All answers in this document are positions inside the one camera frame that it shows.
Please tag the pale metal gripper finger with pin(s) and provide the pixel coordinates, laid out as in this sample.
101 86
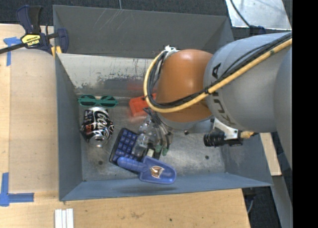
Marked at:
144 125
141 143

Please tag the blue plastic scoop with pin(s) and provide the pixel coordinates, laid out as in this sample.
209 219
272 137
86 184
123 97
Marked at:
164 173

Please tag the blue calculator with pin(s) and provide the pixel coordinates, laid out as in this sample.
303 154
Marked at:
125 142

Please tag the orange-red flat block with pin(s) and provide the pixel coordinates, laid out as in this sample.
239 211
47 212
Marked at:
137 106

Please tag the crushed black drink can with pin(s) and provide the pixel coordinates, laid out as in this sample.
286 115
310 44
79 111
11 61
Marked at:
97 127

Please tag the green sunglasses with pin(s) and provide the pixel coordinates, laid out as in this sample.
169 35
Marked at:
85 100

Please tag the grey metal bin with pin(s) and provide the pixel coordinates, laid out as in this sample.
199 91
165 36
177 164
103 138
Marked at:
124 33

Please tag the black cylinder on white bracket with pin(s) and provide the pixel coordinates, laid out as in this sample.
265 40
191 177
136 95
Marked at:
214 139

